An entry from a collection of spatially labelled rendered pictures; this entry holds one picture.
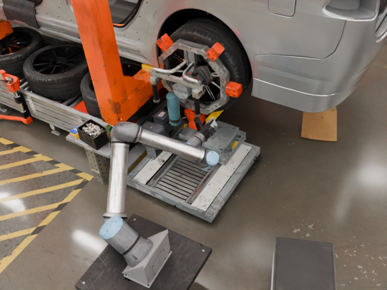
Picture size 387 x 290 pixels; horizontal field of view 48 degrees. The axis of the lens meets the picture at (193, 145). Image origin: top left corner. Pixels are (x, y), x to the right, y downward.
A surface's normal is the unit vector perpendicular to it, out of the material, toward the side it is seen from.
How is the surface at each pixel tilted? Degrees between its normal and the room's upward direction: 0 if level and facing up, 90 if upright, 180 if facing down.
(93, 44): 90
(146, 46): 90
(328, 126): 1
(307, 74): 90
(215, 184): 0
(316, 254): 0
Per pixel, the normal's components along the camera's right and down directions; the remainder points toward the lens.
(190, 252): -0.06, -0.73
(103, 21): 0.85, 0.32
